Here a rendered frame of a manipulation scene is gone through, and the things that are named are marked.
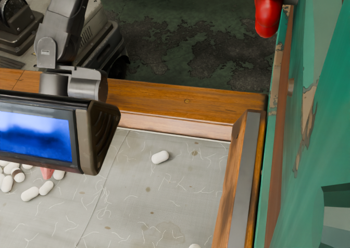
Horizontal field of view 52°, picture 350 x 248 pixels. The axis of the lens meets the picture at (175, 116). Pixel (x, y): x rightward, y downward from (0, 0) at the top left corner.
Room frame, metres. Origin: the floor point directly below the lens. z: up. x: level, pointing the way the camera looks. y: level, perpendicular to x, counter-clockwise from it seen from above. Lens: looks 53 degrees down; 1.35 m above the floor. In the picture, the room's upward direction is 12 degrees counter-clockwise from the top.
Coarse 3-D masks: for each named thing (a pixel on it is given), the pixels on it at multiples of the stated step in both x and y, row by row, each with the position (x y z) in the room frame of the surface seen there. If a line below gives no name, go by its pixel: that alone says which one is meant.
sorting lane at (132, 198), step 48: (144, 144) 0.41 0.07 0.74; (192, 144) 0.39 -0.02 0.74; (0, 192) 0.37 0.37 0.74; (48, 192) 0.34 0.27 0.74; (96, 192) 0.32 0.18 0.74; (144, 192) 0.30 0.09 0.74; (192, 192) 0.28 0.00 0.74; (0, 240) 0.27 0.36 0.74; (48, 240) 0.25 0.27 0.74; (96, 240) 0.23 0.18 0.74; (144, 240) 0.21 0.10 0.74; (192, 240) 0.20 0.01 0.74
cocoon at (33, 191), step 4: (32, 188) 0.35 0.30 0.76; (36, 188) 0.35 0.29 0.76; (24, 192) 0.34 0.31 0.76; (28, 192) 0.34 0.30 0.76; (32, 192) 0.34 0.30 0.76; (36, 192) 0.34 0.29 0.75; (24, 196) 0.34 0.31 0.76; (28, 196) 0.34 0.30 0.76; (32, 196) 0.34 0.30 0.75; (24, 200) 0.33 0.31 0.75; (28, 200) 0.33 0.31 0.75
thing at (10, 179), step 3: (6, 177) 0.39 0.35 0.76; (9, 177) 0.39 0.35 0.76; (3, 180) 0.38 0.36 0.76; (6, 180) 0.38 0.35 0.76; (9, 180) 0.38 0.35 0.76; (12, 180) 0.38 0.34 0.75; (3, 183) 0.37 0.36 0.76; (6, 183) 0.37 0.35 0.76; (9, 183) 0.37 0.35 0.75; (3, 186) 0.37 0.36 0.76; (6, 186) 0.37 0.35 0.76; (9, 186) 0.37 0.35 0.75; (3, 189) 0.36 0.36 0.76; (6, 189) 0.36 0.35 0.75; (9, 189) 0.36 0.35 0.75
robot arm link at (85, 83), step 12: (48, 48) 0.52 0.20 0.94; (48, 60) 0.50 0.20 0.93; (72, 72) 0.49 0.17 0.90; (84, 72) 0.49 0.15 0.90; (96, 72) 0.48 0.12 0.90; (72, 84) 0.47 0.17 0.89; (84, 84) 0.47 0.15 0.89; (96, 84) 0.46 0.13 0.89; (72, 96) 0.46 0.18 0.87; (84, 96) 0.45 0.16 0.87; (96, 96) 0.44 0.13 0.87
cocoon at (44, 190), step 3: (45, 183) 0.36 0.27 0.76; (48, 183) 0.35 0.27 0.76; (51, 183) 0.35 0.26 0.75; (42, 186) 0.35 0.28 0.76; (45, 186) 0.35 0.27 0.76; (48, 186) 0.35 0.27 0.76; (51, 186) 0.35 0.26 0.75; (39, 189) 0.35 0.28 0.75; (42, 189) 0.34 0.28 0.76; (45, 189) 0.34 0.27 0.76; (48, 189) 0.35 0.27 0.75; (39, 192) 0.34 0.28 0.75; (42, 192) 0.34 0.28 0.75; (45, 192) 0.34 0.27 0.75
